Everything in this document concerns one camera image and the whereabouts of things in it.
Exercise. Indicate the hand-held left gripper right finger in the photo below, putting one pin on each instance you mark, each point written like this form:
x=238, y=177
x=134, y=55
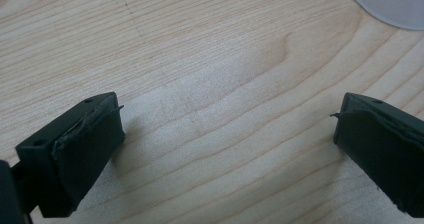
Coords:
x=383, y=150

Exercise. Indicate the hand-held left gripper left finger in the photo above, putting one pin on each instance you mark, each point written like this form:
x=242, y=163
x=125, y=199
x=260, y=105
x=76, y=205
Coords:
x=76, y=150

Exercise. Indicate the clear plastic storage box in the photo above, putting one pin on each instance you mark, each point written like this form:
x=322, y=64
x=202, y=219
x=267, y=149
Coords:
x=393, y=4

